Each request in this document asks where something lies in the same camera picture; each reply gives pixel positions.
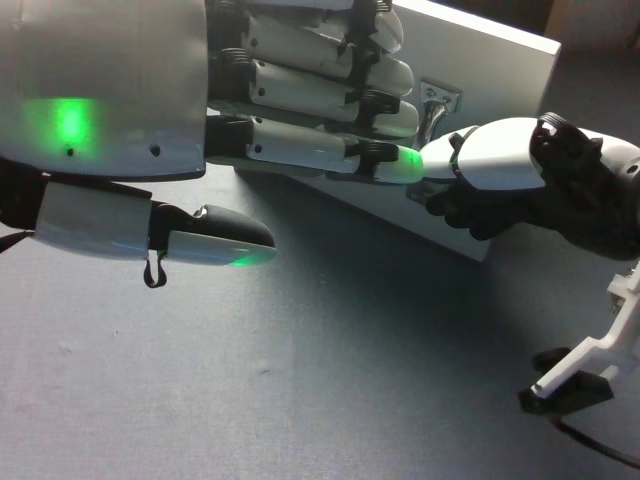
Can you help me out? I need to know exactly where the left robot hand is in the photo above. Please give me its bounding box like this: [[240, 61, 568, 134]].
[[0, 0, 426, 291]]

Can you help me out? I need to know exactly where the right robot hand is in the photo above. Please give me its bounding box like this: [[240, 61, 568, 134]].
[[414, 112, 640, 261]]

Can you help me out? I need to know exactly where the chrome door handle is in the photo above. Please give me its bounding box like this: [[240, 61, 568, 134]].
[[407, 77, 464, 202]]

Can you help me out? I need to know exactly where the grey table cloth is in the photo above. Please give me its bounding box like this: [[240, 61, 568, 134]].
[[0, 44, 640, 480]]

